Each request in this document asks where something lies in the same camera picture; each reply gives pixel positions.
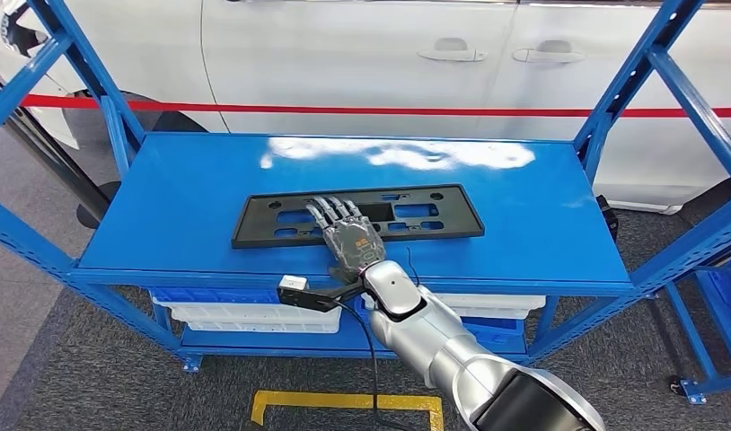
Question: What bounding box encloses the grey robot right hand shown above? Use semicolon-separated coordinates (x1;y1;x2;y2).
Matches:
304;195;389;286

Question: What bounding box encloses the black plastic plate holder part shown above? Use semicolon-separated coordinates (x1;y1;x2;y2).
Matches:
231;184;486;250

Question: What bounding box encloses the blue metal shelf rack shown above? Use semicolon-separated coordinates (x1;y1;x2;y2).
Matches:
663;255;731;408
0;0;731;374

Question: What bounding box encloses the yellow floor marking tape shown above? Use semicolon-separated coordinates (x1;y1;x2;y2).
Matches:
251;391;445;431

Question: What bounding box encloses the red barrier tape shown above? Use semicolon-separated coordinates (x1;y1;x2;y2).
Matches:
20;93;731;120

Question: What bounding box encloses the white car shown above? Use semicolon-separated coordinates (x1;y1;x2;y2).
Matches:
0;0;731;216

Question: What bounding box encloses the thin black wire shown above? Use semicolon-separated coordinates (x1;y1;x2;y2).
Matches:
404;246;421;286

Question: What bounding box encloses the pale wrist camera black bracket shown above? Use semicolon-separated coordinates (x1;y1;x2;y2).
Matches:
276;274;366;313

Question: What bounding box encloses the black camera cable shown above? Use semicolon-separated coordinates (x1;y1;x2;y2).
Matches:
331;299;418;431

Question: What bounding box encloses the white car door handle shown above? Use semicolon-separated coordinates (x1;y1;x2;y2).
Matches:
511;40;586;65
417;37;489;64

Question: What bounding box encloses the black stanchion post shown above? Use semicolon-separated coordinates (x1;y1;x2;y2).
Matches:
0;77;123;230

